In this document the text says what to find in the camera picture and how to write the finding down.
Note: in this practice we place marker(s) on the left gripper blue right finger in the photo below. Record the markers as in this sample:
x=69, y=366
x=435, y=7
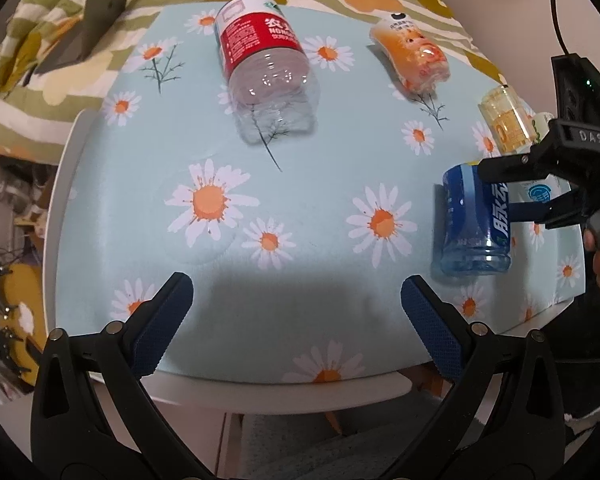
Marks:
x=430, y=318

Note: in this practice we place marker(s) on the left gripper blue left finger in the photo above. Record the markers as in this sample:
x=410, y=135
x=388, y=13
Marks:
x=156, y=321

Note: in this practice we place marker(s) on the blue cut bottle cup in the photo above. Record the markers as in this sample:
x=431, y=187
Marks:
x=475, y=238

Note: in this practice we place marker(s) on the pale green label bottle cup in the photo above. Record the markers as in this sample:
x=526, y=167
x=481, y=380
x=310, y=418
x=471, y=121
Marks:
x=541, y=126

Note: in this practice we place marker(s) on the yellow label bottle cup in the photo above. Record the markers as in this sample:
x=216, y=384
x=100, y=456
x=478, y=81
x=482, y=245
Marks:
x=507, y=120

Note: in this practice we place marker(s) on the orange label bottle cup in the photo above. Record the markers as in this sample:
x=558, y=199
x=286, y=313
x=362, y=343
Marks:
x=419, y=63

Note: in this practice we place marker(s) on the red label water bottle cup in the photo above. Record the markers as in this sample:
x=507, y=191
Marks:
x=270, y=81

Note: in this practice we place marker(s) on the daisy print blue tablecloth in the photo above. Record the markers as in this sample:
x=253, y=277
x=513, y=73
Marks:
x=175, y=68

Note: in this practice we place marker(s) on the striped flower blanket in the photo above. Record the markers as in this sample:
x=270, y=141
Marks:
x=36, y=112

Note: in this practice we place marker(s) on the dark grey laptop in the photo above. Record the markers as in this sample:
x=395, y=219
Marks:
x=80, y=41

